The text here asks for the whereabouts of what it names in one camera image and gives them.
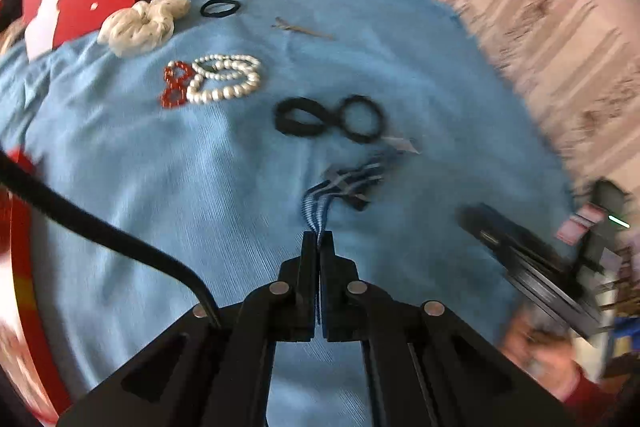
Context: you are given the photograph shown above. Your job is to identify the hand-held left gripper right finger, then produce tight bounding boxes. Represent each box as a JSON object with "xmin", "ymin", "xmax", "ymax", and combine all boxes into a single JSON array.
[{"xmin": 319, "ymin": 231, "xmax": 577, "ymax": 427}]

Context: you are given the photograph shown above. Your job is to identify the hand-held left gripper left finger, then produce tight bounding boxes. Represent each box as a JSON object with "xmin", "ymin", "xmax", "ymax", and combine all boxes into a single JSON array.
[{"xmin": 57, "ymin": 231, "xmax": 320, "ymax": 427}]

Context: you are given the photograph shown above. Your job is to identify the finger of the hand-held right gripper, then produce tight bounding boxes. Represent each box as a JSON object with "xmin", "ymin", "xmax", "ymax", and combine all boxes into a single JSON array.
[{"xmin": 459, "ymin": 204, "xmax": 571, "ymax": 275}]

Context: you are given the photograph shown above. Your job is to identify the blue white striped hair bow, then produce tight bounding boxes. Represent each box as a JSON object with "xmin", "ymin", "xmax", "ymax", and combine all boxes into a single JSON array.
[{"xmin": 298, "ymin": 151, "xmax": 401, "ymax": 245}]

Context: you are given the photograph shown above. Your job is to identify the person's right hand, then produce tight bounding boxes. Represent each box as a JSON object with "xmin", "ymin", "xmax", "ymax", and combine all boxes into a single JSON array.
[{"xmin": 500, "ymin": 309, "xmax": 583, "ymax": 390}]

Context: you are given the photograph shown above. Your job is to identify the light blue cloth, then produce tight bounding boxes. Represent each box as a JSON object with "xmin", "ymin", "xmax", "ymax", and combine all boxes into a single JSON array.
[{"xmin": 0, "ymin": 0, "xmax": 576, "ymax": 427}]

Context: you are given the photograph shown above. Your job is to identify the small silver hair clip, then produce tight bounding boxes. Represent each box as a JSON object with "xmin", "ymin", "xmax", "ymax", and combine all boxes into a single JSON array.
[{"xmin": 382, "ymin": 136, "xmax": 422, "ymax": 156}]

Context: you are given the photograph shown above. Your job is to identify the pink striped bedding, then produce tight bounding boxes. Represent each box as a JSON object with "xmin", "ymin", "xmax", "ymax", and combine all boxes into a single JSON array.
[{"xmin": 395, "ymin": 0, "xmax": 640, "ymax": 208}]

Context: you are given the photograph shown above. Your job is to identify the metal bobby pin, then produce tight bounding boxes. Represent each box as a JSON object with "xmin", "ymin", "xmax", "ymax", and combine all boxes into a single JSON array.
[{"xmin": 272, "ymin": 18, "xmax": 336, "ymax": 41}]

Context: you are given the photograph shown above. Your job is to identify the white fabric scrunchie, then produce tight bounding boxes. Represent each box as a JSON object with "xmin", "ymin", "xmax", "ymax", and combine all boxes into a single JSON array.
[{"xmin": 97, "ymin": 0, "xmax": 192, "ymax": 58}]

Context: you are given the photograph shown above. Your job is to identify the red floral box lid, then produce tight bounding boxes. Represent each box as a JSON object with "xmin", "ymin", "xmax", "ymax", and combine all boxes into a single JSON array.
[{"xmin": 0, "ymin": 146, "xmax": 73, "ymax": 425}]

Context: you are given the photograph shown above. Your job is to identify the thick black hair tie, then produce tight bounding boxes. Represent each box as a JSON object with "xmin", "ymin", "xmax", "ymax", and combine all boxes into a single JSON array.
[
  {"xmin": 273, "ymin": 97, "xmax": 331, "ymax": 138},
  {"xmin": 334, "ymin": 95, "xmax": 387, "ymax": 144}
]

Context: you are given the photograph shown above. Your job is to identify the large pearl bracelet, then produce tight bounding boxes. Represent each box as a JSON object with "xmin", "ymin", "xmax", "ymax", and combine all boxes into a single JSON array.
[{"xmin": 186, "ymin": 66, "xmax": 262, "ymax": 105}]

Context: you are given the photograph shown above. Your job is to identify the small pearl bracelet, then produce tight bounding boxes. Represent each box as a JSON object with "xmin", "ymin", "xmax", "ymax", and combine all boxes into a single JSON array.
[{"xmin": 194, "ymin": 54, "xmax": 262, "ymax": 82}]

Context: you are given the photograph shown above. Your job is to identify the black cable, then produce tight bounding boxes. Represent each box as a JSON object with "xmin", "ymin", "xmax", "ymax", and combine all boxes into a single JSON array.
[{"xmin": 0, "ymin": 151, "xmax": 225, "ymax": 329}]

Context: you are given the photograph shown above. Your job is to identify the red bead bracelet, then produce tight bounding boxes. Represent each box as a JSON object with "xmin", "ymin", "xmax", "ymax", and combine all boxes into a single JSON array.
[{"xmin": 160, "ymin": 61, "xmax": 197, "ymax": 110}]

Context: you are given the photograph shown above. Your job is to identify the thin black hair tie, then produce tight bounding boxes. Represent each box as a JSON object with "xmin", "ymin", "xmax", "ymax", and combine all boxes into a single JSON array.
[{"xmin": 200, "ymin": 0, "xmax": 241, "ymax": 19}]

